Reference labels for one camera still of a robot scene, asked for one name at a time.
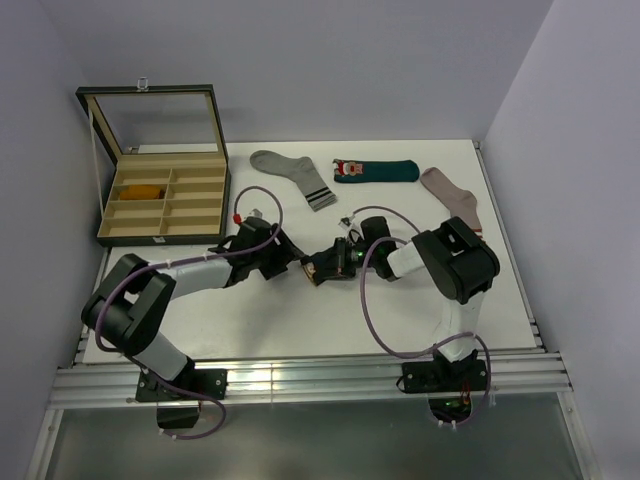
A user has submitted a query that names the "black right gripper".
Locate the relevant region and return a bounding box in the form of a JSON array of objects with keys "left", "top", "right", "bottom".
[{"left": 315, "top": 237, "right": 378, "bottom": 281}]

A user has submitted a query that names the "navy santa sock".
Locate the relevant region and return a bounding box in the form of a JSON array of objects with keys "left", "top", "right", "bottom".
[{"left": 300, "top": 252, "right": 331, "bottom": 286}]

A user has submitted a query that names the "mustard yellow sock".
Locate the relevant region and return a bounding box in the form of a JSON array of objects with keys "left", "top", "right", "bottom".
[{"left": 118, "top": 185, "right": 165, "bottom": 201}]

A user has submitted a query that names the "dark green reindeer sock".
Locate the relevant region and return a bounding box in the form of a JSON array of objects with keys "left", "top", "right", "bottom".
[{"left": 333, "top": 159, "right": 420, "bottom": 184}]

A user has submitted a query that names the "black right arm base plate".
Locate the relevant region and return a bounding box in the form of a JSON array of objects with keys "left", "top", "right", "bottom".
[{"left": 401, "top": 357, "right": 490, "bottom": 394}]

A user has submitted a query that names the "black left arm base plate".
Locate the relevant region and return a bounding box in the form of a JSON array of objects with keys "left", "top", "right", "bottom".
[{"left": 135, "top": 369, "right": 227, "bottom": 403}]

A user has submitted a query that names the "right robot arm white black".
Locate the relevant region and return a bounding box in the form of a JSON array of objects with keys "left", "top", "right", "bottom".
[{"left": 301, "top": 216, "right": 500, "bottom": 390}]

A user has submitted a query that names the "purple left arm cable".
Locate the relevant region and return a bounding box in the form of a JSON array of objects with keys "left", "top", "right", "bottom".
[{"left": 92, "top": 185, "right": 284, "bottom": 441}]

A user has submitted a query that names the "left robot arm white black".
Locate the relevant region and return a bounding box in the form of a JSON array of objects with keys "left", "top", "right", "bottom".
[{"left": 81, "top": 217, "right": 304, "bottom": 399}]

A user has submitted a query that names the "aluminium rail frame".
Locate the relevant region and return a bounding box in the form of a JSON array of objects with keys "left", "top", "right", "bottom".
[{"left": 27, "top": 140, "right": 600, "bottom": 479}]

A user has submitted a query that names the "black compartment box beige lining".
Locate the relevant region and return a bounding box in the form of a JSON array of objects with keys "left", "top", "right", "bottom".
[{"left": 75, "top": 78, "right": 231, "bottom": 247}]

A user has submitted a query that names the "taupe sock red cuff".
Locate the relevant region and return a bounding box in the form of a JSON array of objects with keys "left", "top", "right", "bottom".
[{"left": 420, "top": 167, "right": 483, "bottom": 238}]

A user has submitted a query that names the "grey striped sock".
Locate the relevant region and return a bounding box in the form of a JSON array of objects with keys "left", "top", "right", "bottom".
[{"left": 249, "top": 150, "right": 337, "bottom": 212}]

